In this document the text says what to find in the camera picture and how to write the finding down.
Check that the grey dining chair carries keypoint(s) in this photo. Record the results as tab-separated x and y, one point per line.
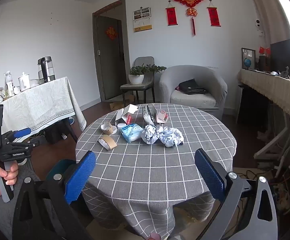
145	62

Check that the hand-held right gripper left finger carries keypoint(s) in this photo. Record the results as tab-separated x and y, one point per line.
81	177

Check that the black bag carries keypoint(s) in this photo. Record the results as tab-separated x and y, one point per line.
191	86

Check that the wall calendar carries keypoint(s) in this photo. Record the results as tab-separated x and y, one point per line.
142	20

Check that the black monitor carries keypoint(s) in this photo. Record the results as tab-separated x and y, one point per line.
282	55

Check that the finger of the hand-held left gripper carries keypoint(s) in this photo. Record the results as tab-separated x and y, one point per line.
31	144
22	132

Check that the beige curtain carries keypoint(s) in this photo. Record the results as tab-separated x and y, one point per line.
267	5

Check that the white torn cardboard box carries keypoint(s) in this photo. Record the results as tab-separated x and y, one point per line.
121	116

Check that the grey checked tablecloth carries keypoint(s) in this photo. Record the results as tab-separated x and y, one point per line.
147	167

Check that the red door decoration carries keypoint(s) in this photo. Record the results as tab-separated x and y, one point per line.
112	33

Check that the potted plant in white pot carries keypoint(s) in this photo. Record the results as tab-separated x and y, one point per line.
136	78

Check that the blue tissue packet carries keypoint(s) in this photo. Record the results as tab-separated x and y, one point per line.
132	133

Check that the pink carton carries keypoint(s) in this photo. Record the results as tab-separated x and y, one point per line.
162	116

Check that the small red flags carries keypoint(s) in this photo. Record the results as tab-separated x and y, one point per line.
264	50

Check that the white metal rack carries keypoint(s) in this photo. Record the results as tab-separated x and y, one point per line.
262	154

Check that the grey armchair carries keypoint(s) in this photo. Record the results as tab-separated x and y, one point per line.
170	80

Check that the grey door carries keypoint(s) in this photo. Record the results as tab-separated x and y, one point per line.
111	62

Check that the red hanging scroll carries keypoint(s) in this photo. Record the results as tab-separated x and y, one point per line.
213	16
171	16

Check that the silver foil wrapper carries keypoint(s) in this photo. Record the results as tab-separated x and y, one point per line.
148	116

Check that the cream lace cloth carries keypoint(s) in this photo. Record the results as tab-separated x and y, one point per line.
272	85

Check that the pale green patterned tablecloth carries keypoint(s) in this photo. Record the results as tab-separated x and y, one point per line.
34	105

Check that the clear plastic bottle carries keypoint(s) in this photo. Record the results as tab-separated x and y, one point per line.
9	85

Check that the person's right hand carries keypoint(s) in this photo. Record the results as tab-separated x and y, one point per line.
154	237

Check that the glass electric kettle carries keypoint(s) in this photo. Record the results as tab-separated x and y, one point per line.
46	70

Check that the black picture frame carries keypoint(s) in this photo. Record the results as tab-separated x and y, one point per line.
247	53

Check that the white lidded mug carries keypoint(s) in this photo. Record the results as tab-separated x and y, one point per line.
24	82

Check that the crushed paper cup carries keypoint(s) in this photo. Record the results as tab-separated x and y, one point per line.
108	128

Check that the small blue globe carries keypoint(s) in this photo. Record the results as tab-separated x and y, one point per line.
248	62

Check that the white security camera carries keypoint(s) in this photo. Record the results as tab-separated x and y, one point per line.
258	25

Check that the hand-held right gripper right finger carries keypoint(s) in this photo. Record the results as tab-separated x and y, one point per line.
210	177

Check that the black table leg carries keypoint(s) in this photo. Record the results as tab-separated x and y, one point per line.
71	131

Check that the brown cardboard tape core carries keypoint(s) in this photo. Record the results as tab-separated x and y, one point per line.
108	143

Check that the white tape roll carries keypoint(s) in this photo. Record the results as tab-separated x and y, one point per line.
121	126

